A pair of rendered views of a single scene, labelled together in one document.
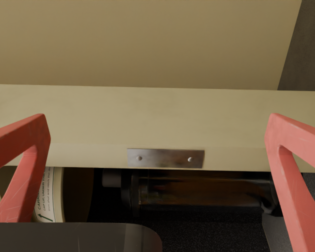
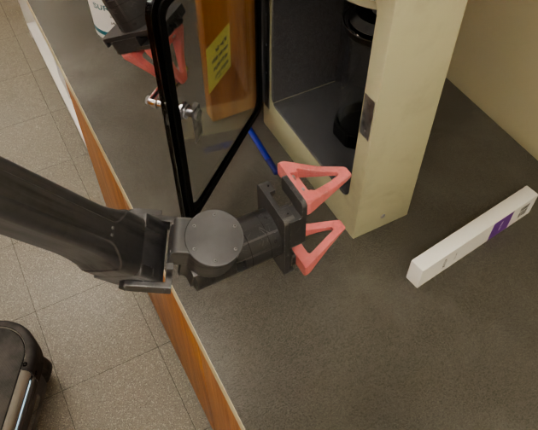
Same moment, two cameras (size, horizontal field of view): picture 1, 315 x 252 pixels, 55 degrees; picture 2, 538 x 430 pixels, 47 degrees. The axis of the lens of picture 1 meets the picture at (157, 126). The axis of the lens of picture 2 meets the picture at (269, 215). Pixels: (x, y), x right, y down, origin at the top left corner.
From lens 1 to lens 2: 0.66 m
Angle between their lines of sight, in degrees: 57
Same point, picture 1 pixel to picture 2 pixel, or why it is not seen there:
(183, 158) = (365, 127)
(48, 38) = not seen: outside the picture
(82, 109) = (420, 58)
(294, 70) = (482, 140)
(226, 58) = (533, 72)
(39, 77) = not seen: outside the picture
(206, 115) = (400, 135)
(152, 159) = (366, 110)
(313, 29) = (505, 175)
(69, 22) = not seen: outside the picture
